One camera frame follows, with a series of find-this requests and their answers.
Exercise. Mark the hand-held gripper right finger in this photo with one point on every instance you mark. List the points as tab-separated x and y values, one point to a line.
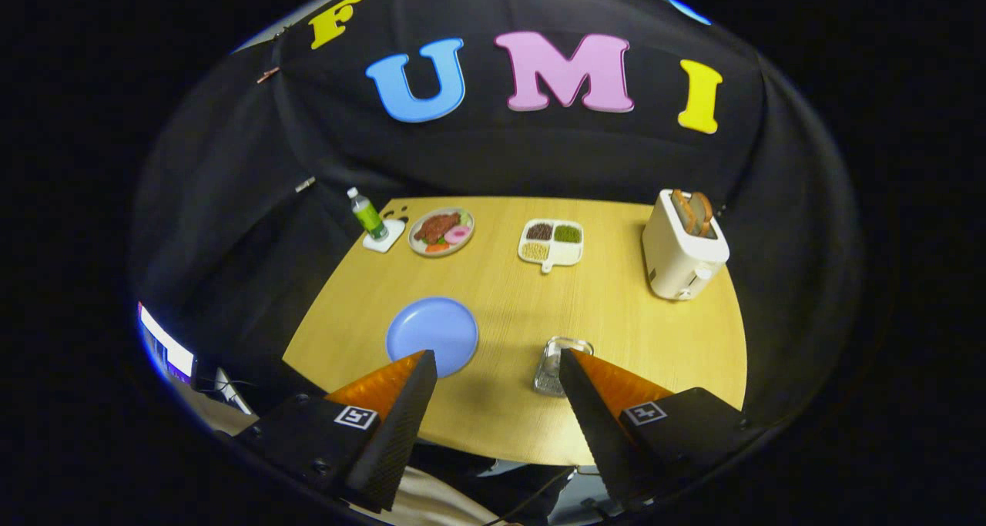
593	433

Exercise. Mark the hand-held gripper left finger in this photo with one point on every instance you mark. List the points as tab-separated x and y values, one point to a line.
400	433

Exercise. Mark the perforated metal basket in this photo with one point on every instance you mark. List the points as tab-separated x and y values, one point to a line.
548	380

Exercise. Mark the blue plate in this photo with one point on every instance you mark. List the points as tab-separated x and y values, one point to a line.
431	326

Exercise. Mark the white flat panel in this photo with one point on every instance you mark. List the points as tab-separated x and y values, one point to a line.
231	391

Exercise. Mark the white divided dish of beans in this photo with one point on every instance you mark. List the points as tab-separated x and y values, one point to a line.
566	255

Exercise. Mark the white toaster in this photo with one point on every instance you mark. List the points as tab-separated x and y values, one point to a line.
678	264

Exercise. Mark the white square coaster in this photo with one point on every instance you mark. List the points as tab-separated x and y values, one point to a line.
390	240

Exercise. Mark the plate of meat and vegetables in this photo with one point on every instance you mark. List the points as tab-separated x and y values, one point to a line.
437	226

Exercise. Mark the green label water bottle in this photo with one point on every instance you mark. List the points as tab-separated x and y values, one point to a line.
368	218

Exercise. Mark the lit computer monitor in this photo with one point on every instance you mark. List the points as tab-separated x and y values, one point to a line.
173	353

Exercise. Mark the toast slice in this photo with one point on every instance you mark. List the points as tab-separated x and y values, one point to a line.
682	206
702	206

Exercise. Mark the small silver clip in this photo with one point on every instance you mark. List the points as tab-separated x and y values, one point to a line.
305	184

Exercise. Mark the small pink clip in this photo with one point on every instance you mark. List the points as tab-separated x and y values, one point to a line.
268	74

